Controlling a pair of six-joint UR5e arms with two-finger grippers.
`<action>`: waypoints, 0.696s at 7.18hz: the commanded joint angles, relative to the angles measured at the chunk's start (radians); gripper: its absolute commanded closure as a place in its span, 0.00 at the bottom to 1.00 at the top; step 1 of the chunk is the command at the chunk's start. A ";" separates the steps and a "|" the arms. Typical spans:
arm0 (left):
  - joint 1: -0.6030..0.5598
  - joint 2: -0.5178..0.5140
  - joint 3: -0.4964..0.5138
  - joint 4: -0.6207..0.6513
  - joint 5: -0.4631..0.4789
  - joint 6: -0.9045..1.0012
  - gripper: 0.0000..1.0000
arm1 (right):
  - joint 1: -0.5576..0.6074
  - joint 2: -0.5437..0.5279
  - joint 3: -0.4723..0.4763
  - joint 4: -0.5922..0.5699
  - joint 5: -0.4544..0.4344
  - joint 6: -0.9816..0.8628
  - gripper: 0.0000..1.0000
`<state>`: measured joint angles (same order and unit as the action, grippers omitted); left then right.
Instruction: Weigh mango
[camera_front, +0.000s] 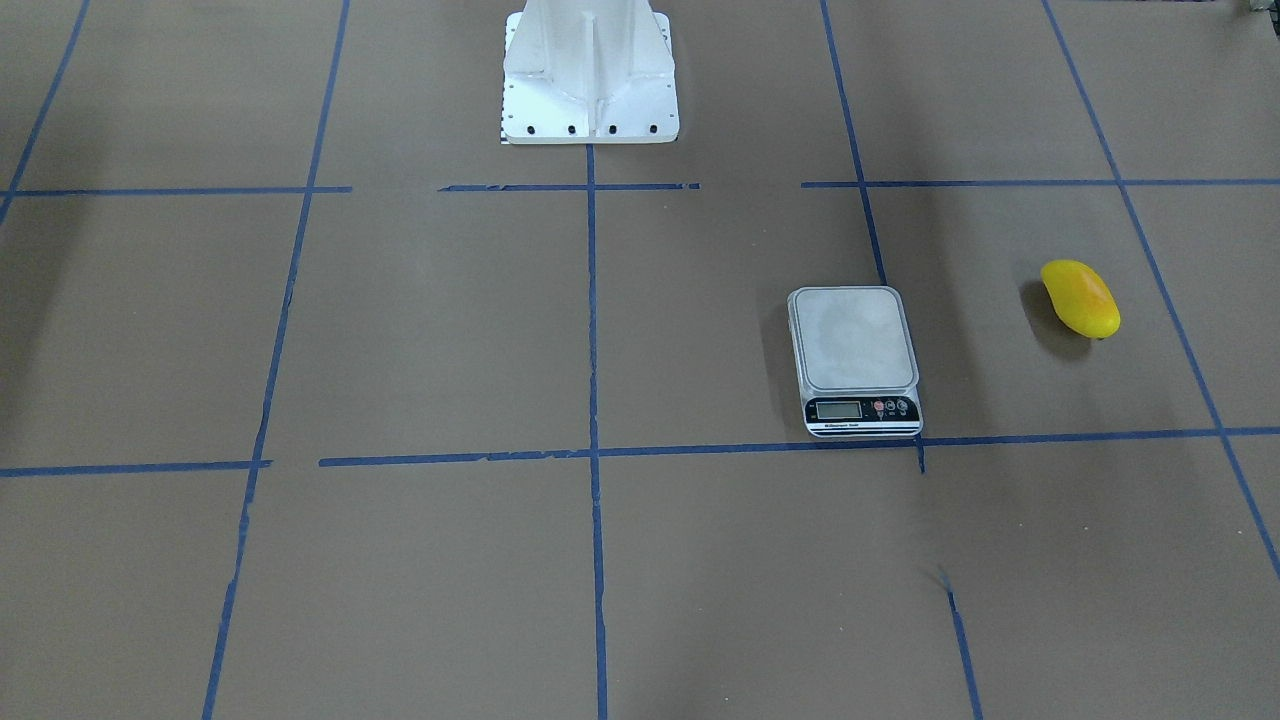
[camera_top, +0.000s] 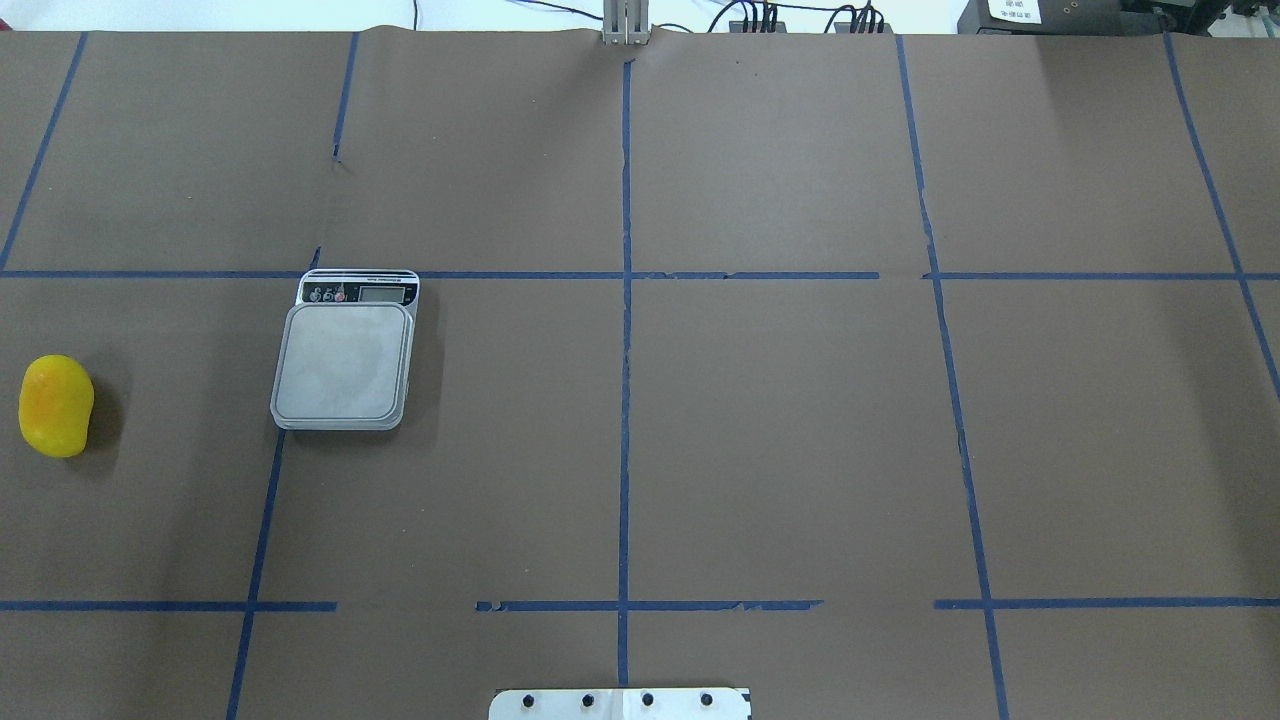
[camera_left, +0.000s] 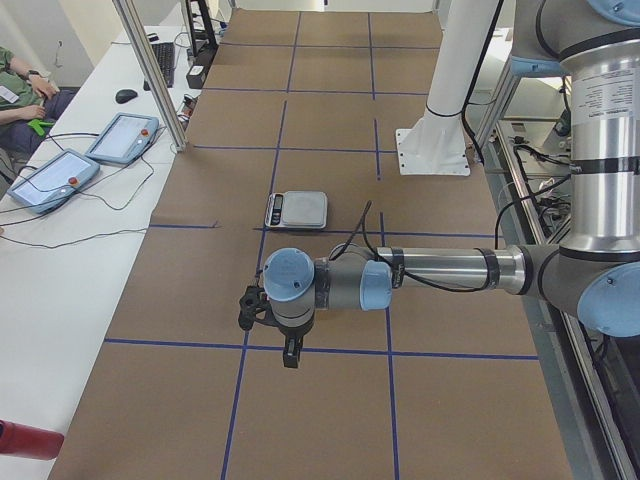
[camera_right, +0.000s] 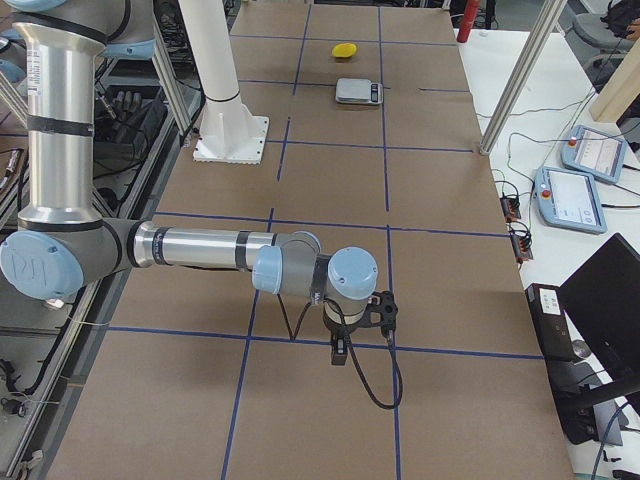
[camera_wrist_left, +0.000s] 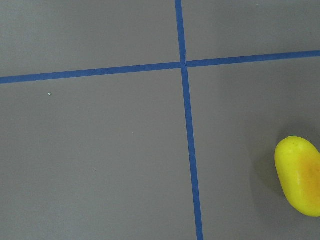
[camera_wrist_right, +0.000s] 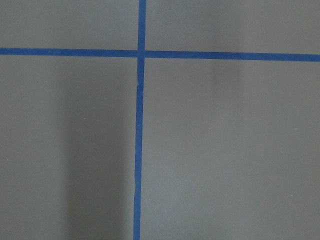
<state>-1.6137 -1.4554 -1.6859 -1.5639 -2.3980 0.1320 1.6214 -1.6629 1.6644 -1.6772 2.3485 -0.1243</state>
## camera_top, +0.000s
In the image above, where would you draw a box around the yellow orange mango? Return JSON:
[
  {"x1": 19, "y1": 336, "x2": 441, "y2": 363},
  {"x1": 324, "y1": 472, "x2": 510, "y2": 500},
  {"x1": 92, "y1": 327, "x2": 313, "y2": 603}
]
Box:
[{"x1": 18, "y1": 354, "x2": 95, "y2": 459}]

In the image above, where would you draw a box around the brown paper table mat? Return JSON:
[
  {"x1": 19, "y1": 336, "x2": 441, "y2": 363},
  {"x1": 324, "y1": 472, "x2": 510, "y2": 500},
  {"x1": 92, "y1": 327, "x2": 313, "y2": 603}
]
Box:
[{"x1": 1, "y1": 27, "x2": 1277, "y2": 719}]

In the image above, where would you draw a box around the silver digital kitchen scale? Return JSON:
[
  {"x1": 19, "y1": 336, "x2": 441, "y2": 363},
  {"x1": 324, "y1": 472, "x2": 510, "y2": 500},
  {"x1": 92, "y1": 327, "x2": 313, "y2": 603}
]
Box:
[{"x1": 269, "y1": 268, "x2": 421, "y2": 432}]

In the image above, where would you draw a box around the black computer box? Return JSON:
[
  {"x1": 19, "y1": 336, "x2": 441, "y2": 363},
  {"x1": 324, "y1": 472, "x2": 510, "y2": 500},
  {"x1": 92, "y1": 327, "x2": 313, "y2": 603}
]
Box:
[{"x1": 955, "y1": 1, "x2": 1125, "y2": 36}]

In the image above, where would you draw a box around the aluminium frame post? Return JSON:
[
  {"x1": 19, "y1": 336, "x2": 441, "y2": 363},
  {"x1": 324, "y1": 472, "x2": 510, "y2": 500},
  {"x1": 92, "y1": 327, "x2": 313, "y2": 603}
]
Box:
[{"x1": 602, "y1": 0, "x2": 652, "y2": 46}]

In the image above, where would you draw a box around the black cable hub left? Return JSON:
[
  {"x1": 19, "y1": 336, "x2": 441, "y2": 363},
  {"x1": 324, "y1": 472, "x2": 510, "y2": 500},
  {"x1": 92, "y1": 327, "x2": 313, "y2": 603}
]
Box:
[{"x1": 726, "y1": 3, "x2": 786, "y2": 35}]

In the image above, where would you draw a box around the black cable hub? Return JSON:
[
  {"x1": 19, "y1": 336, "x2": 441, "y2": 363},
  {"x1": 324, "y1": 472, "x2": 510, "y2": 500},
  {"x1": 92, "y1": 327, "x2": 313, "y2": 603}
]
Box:
[
  {"x1": 726, "y1": 3, "x2": 786, "y2": 35},
  {"x1": 824, "y1": 1, "x2": 891, "y2": 35}
]

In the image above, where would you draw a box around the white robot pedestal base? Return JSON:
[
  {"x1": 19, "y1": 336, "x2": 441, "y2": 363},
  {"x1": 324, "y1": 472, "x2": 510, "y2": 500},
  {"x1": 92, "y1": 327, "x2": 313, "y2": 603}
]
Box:
[{"x1": 488, "y1": 687, "x2": 753, "y2": 719}]

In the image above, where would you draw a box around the black cable hub right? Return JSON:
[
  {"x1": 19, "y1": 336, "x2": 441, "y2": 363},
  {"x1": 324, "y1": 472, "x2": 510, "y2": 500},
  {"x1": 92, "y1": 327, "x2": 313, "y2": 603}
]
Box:
[{"x1": 824, "y1": 1, "x2": 891, "y2": 35}]

